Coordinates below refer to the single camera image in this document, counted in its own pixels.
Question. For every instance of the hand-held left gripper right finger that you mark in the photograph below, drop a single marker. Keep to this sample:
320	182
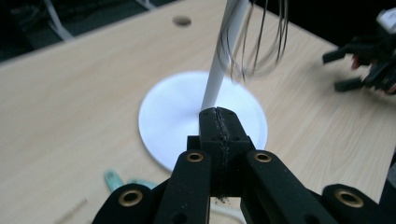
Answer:
235	137

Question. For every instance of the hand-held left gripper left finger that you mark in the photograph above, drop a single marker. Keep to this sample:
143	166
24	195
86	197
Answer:
210	130

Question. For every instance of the white utensil stand with hooks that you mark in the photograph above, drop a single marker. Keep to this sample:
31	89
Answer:
174	112

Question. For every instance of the white desk frame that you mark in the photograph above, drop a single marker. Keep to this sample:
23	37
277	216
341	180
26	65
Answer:
58	21

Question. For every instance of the grey table grommet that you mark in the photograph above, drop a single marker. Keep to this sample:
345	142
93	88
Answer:
182	20

